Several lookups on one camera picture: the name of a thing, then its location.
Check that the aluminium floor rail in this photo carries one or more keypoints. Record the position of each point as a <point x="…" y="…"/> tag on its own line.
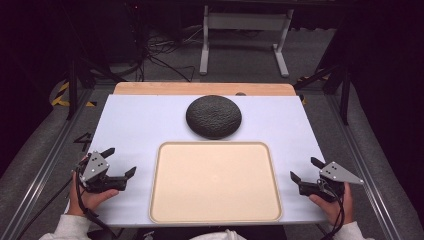
<point x="43" y="173"/>
<point x="363" y="173"/>

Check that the white metal stand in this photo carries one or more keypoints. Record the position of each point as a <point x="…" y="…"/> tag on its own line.
<point x="245" y="21"/>

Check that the person's right hand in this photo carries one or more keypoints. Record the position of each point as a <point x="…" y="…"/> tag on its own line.
<point x="333" y="208"/>

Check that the dark grey round textured plate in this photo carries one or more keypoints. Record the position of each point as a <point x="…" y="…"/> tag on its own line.
<point x="213" y="116"/>

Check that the white table board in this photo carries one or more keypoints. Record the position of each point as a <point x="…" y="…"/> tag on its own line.
<point x="133" y="126"/>

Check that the black metal stand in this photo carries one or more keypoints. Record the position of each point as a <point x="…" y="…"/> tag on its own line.
<point x="72" y="90"/>
<point x="345" y="90"/>

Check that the person's left hand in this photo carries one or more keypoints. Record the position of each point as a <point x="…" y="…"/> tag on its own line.
<point x="89" y="199"/>

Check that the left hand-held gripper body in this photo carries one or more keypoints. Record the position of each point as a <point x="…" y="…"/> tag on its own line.
<point x="95" y="168"/>

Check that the wooden table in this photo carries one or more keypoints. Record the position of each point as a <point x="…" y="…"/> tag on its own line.
<point x="166" y="89"/>

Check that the beige rectangular tray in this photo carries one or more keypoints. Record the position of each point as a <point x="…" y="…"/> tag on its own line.
<point x="215" y="183"/>

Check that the yellow black floor tape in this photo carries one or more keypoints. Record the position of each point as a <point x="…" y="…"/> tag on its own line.
<point x="61" y="98"/>

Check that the person's white clothing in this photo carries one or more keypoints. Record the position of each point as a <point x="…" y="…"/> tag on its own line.
<point x="220" y="235"/>

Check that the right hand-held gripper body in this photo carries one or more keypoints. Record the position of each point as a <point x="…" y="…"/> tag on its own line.
<point x="328" y="180"/>

